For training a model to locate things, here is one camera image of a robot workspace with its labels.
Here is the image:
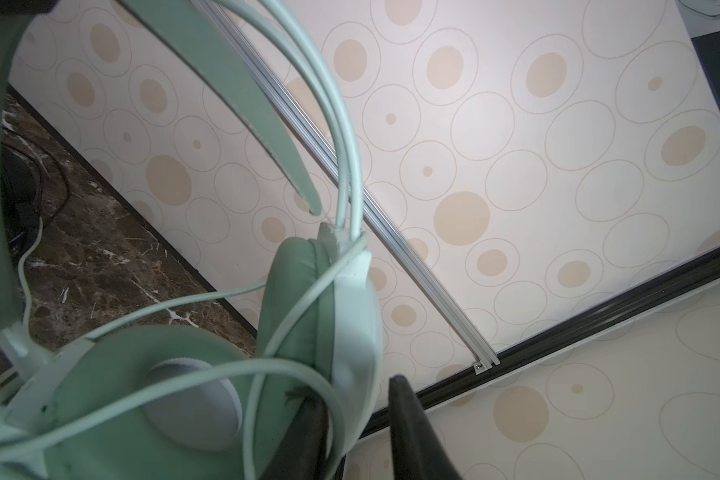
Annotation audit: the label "black headphone cable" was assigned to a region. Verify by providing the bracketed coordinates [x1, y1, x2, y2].
[11, 137, 72, 235]

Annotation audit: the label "mint green headphones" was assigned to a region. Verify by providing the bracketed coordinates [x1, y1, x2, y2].
[0, 15, 383, 479]

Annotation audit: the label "black headphones blue accents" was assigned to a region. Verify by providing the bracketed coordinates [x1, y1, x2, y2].
[0, 145, 40, 243]

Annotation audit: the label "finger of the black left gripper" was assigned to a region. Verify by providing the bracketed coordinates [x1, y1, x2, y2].
[0, 0, 58, 16]

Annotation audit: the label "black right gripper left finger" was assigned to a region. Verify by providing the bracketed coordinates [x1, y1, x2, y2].
[260, 395, 329, 480]

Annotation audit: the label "aluminium frame rail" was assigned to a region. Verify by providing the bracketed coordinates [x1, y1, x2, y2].
[195, 1, 500, 373]

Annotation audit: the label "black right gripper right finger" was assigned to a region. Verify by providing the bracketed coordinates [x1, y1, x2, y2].
[388, 375, 461, 480]

